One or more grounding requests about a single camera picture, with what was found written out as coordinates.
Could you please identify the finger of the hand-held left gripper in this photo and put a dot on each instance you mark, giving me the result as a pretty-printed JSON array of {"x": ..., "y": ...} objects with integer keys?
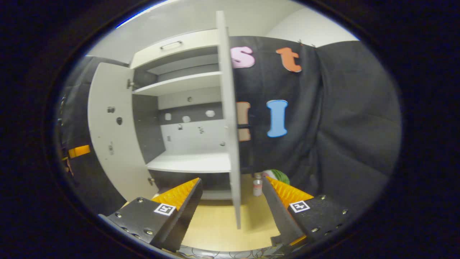
[{"x": 79, "y": 151}]

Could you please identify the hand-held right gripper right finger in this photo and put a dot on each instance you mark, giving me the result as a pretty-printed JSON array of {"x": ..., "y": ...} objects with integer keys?
[{"x": 278, "y": 219}]

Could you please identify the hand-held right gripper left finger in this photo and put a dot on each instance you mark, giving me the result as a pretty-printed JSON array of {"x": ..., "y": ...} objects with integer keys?
[{"x": 187, "y": 216}]

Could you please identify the camera sticker shoe cabinet door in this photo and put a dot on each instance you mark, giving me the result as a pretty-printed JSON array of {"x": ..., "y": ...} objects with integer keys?
[{"x": 104, "y": 90}]

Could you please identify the grey double-door shoe cabinet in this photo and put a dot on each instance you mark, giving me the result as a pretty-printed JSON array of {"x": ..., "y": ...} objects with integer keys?
[{"x": 151, "y": 133}]

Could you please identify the headphone sticker shoe cabinet door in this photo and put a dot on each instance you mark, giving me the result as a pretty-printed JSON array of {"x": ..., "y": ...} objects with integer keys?
[{"x": 228, "y": 108}]

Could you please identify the metal door hinge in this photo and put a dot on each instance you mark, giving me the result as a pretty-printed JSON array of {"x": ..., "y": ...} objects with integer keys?
[
  {"x": 130, "y": 84},
  {"x": 151, "y": 181}
]

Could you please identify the white cabinet shelf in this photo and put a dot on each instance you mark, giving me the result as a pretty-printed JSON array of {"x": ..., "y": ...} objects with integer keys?
[
  {"x": 190, "y": 163},
  {"x": 179, "y": 83}
]

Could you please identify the grey cabinet drawer front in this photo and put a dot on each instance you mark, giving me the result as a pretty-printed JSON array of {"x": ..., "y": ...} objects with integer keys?
[{"x": 201, "y": 41}]

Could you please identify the small clear bottle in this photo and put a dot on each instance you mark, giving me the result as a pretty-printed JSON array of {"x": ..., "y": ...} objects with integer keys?
[{"x": 257, "y": 187}]

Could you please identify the watermelon slice toy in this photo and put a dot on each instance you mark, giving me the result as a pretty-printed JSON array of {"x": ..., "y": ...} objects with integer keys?
[{"x": 280, "y": 176}]

